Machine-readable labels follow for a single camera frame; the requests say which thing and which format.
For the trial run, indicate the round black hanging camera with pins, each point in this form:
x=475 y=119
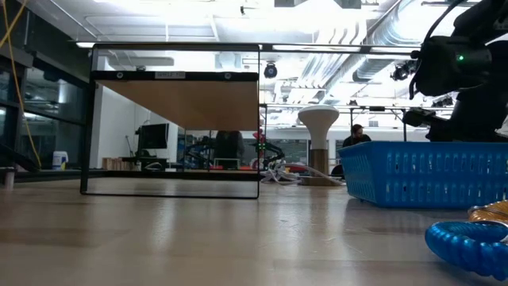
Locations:
x=270 y=71

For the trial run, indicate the person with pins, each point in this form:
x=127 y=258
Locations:
x=230 y=147
x=357 y=137

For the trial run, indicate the white bucket blue label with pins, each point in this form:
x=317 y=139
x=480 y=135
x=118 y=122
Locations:
x=59 y=161

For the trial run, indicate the white mushroom lamp wooden base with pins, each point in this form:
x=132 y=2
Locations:
x=318 y=119

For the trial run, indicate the black overhead crossbar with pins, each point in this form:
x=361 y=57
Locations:
x=317 y=47

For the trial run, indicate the small grey cylinder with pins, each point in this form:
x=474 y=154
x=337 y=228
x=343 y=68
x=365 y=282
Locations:
x=8 y=178

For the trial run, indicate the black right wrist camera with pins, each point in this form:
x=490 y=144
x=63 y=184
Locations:
x=416 y=118

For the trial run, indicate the black track spotlights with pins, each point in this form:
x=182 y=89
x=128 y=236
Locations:
x=442 y=102
x=402 y=71

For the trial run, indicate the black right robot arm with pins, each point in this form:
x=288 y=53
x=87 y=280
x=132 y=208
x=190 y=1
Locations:
x=452 y=71

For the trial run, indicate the wooden shelf riser black frame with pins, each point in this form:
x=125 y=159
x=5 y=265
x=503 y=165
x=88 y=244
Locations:
x=190 y=103

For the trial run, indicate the yellow green crayon box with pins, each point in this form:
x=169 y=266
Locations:
x=317 y=181

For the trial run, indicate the silver ventilation duct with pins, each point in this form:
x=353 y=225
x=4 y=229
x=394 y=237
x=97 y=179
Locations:
x=373 y=39

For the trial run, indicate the black background robot arm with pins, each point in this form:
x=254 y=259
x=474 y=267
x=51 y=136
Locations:
x=198 y=149
x=274 y=151

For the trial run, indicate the stack of wooden blocks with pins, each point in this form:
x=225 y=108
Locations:
x=115 y=163

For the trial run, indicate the black computer monitor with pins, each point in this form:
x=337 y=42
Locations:
x=152 y=136

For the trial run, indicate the black aluminium rig frame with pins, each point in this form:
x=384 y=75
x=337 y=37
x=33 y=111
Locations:
x=119 y=174

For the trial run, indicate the blue plastic basket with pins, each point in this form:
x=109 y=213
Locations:
x=420 y=175

